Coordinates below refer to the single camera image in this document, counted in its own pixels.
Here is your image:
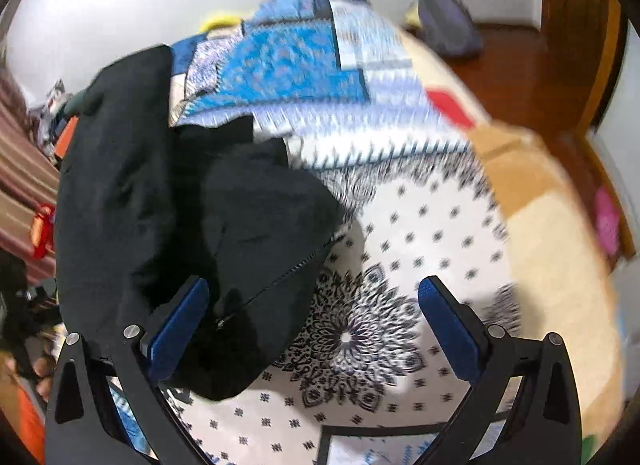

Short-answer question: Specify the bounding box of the blue patchwork blanket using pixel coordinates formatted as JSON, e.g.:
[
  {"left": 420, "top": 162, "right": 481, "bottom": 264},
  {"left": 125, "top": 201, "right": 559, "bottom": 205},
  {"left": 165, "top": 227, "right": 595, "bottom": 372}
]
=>
[{"left": 107, "top": 0, "right": 526, "bottom": 465}]

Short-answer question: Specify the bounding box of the beige printed blanket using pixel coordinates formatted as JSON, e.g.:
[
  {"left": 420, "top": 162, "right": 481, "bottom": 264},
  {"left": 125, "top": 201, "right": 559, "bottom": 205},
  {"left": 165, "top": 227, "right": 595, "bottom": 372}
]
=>
[{"left": 400, "top": 28, "right": 632, "bottom": 448}]

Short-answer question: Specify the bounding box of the person's left hand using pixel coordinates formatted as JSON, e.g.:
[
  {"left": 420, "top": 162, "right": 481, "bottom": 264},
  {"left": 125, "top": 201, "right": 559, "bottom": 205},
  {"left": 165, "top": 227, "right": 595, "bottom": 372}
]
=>
[{"left": 31, "top": 340, "right": 60, "bottom": 398}]

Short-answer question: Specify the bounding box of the grey backpack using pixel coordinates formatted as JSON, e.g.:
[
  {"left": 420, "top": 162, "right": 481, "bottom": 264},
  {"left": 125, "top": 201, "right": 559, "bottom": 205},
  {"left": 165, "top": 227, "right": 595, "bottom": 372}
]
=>
[{"left": 417, "top": 0, "right": 485, "bottom": 57}]

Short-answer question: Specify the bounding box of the red plush toy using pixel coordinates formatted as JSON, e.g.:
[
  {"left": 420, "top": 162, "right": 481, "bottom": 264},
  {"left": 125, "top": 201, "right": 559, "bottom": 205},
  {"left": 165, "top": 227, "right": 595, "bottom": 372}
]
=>
[{"left": 29, "top": 204, "right": 57, "bottom": 259}]

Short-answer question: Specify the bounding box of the person's orange clothing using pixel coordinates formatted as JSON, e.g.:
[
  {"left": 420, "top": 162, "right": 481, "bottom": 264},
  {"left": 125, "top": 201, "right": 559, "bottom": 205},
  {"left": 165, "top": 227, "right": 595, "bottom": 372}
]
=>
[{"left": 0, "top": 357, "right": 48, "bottom": 463}]

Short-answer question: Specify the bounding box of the yellow duck print blanket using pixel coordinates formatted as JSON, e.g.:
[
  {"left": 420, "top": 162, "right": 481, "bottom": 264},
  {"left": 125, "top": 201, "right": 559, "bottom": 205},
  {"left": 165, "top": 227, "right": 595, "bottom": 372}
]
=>
[{"left": 200, "top": 12, "right": 244, "bottom": 32}]

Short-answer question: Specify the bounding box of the black zip jacket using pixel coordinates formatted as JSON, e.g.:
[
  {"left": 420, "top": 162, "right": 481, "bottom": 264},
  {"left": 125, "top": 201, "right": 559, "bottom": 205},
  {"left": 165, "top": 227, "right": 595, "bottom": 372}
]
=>
[{"left": 52, "top": 44, "right": 347, "bottom": 402}]

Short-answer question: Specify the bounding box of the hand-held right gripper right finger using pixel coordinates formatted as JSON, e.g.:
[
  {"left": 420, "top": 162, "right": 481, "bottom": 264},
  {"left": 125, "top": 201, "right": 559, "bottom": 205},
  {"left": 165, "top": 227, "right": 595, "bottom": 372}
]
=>
[{"left": 417, "top": 275, "right": 585, "bottom": 465}]

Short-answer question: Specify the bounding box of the striped brown curtain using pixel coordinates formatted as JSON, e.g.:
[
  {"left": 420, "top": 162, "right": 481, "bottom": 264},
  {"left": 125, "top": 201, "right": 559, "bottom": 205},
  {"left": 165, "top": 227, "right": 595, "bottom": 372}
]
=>
[{"left": 0, "top": 68, "right": 62, "bottom": 286}]

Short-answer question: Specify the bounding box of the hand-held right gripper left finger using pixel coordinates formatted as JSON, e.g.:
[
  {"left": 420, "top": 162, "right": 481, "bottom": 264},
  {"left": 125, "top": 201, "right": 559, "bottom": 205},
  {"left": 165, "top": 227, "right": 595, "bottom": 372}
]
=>
[{"left": 44, "top": 275, "right": 211, "bottom": 465}]

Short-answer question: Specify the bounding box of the pile of assorted clutter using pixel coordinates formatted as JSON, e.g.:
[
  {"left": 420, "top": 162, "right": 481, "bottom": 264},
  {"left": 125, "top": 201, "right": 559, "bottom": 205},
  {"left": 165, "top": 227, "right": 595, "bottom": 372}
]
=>
[{"left": 29, "top": 79, "right": 76, "bottom": 146}]

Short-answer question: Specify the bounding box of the wooden door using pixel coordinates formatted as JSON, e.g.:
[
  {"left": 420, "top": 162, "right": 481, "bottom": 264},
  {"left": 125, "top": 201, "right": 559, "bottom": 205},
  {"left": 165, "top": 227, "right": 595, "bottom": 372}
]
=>
[{"left": 537, "top": 0, "right": 632, "bottom": 156}]

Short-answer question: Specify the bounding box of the orange box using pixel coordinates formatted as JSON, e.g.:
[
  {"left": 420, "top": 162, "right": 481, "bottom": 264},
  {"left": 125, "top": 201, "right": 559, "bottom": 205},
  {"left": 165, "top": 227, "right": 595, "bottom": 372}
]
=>
[{"left": 52, "top": 115, "right": 79, "bottom": 162}]

